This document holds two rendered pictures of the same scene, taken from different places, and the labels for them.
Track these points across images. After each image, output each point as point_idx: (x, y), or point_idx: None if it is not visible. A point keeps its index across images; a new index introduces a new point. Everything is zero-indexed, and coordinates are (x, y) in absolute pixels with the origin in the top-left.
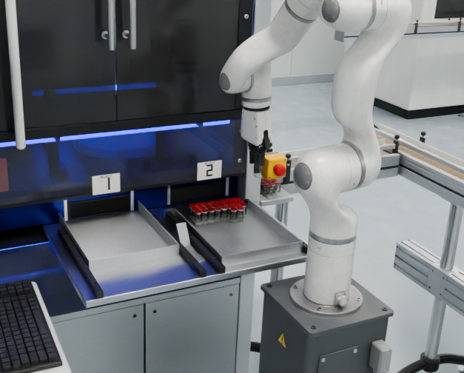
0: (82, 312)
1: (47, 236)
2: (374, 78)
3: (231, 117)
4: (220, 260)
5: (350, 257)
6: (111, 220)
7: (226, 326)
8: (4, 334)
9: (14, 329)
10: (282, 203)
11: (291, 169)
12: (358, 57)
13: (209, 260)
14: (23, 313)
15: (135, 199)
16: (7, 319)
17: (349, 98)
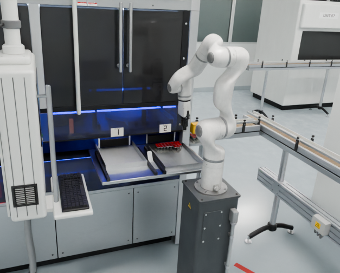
0: (104, 190)
1: (90, 154)
2: (231, 88)
3: (175, 104)
4: (165, 168)
5: (220, 169)
6: (119, 148)
7: (172, 201)
8: (66, 194)
9: (70, 192)
10: (199, 145)
11: None
12: (224, 78)
13: (160, 168)
14: (75, 186)
15: (130, 140)
16: (68, 188)
17: (219, 97)
